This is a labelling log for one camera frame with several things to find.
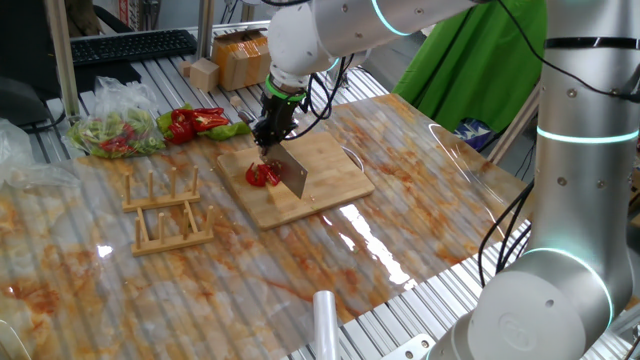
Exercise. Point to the large green pepper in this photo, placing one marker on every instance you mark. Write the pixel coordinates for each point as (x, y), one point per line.
(227, 131)

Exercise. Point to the small wooden cube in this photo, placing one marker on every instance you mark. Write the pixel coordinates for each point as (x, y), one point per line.
(185, 68)

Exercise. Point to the steel cleaver knife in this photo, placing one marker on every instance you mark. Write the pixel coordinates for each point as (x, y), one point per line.
(290, 172)

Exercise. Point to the white plastic roll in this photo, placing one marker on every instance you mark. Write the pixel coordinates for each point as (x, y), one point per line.
(326, 325)

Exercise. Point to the marble pattern plastic mat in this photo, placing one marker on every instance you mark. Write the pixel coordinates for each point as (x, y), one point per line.
(400, 165)

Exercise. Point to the tiny wooden cube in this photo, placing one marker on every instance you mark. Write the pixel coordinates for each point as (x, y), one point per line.
(235, 101)

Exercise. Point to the black keyboard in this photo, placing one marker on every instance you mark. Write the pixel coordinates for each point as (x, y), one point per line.
(130, 46)

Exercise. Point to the dark red pepper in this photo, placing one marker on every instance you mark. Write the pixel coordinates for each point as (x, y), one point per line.
(207, 110)

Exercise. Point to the bamboo cutting board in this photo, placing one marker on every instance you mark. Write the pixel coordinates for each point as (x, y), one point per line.
(335, 180)

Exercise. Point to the large wooden cube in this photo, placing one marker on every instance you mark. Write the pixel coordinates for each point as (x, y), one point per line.
(204, 75)

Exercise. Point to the blue patterned bag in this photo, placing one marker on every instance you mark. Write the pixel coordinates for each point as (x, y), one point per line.
(472, 134)

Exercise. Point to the green cloth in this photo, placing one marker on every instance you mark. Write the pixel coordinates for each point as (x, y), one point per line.
(475, 75)

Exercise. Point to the cut red chili slice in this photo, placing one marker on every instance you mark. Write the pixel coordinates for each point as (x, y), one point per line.
(255, 176)

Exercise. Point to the taped cardboard box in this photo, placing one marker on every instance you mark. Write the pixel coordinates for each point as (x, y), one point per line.
(240, 60)

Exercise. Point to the wooden peg rack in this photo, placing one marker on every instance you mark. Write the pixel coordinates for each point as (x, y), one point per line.
(165, 242)

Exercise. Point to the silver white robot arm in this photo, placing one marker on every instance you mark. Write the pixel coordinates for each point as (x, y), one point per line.
(575, 200)

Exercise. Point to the bag of chopped peppers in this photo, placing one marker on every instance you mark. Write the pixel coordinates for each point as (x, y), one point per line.
(115, 135)

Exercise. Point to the empty clear plastic bag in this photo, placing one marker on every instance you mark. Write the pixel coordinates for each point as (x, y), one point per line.
(25, 160)

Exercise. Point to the black office chair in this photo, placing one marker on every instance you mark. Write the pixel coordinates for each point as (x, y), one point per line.
(20, 100)

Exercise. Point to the aluminium frame post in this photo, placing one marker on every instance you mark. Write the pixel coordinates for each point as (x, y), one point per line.
(62, 60)
(205, 30)
(515, 125)

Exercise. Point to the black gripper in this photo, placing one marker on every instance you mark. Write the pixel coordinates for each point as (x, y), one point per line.
(281, 117)

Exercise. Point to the small green pepper piece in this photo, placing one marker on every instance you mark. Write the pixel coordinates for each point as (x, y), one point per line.
(164, 121)

